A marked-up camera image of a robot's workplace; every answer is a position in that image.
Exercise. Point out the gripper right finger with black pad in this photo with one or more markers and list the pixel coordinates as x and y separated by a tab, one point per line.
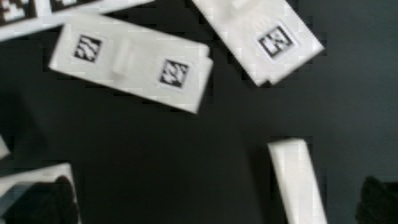
377	206

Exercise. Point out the white long cabinet block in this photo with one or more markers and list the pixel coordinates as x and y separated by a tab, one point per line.
4	148

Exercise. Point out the white right fence rail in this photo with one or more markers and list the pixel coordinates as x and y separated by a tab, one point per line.
297	182

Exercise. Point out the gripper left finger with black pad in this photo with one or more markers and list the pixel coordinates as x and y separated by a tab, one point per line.
38	203

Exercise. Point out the white cabinet door with knob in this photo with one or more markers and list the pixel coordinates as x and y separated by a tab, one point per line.
265	35

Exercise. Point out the white base tag sheet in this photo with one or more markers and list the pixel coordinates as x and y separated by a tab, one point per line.
35	15

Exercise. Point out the white cabinet door panel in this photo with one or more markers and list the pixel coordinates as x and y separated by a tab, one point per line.
134	59

